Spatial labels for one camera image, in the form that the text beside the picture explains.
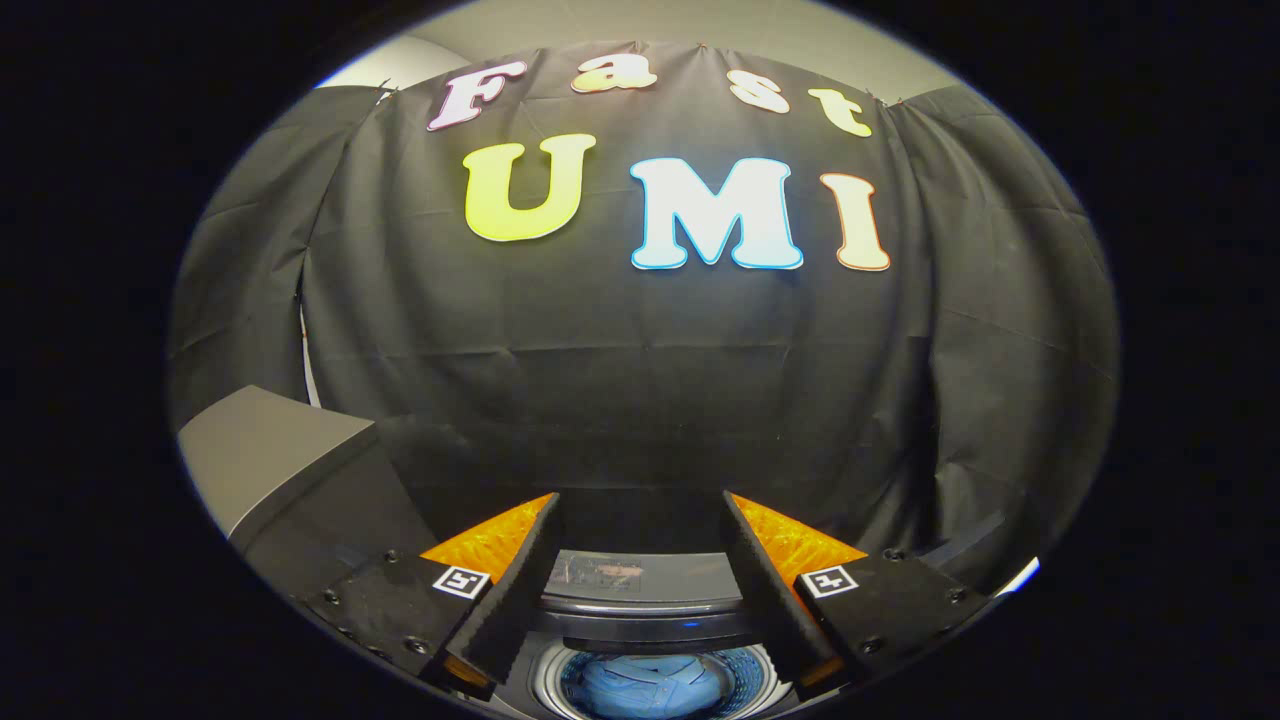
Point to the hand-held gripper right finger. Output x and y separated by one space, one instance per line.
765 600

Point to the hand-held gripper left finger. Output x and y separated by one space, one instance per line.
515 600

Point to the grey washing machine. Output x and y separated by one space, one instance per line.
548 690

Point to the light blue polo shirt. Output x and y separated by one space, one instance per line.
650 685

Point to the black backdrop cloth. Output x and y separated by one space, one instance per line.
650 380

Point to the white flat board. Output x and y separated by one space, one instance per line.
1020 578

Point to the grey cabinet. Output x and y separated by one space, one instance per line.
290 470

